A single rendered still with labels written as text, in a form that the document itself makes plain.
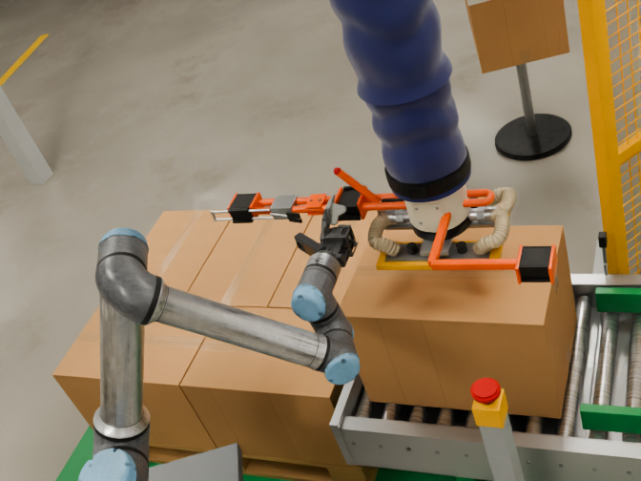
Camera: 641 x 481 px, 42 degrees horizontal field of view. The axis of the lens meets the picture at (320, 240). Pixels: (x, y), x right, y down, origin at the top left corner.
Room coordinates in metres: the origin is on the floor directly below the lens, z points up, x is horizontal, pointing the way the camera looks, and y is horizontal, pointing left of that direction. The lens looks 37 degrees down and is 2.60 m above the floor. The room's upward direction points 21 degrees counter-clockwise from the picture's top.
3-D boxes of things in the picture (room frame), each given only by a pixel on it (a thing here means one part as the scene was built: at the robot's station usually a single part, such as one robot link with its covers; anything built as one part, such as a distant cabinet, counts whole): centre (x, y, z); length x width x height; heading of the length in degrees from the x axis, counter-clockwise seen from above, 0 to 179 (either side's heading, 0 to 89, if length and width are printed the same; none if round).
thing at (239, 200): (2.14, 0.17, 1.21); 0.08 x 0.07 x 0.05; 59
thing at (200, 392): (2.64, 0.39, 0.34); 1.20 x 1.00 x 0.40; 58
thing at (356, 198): (1.95, -0.12, 1.21); 0.10 x 0.08 x 0.06; 149
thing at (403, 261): (1.74, -0.29, 1.11); 0.34 x 0.10 x 0.05; 59
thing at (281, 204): (2.06, 0.06, 1.21); 0.07 x 0.07 x 0.04; 59
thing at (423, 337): (1.83, -0.32, 0.75); 0.60 x 0.40 x 0.40; 57
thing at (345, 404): (2.03, -0.02, 0.58); 0.70 x 0.03 x 0.06; 148
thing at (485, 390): (1.30, -0.24, 1.02); 0.07 x 0.07 x 0.04
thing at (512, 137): (3.61, -1.25, 0.31); 0.40 x 0.40 x 0.62
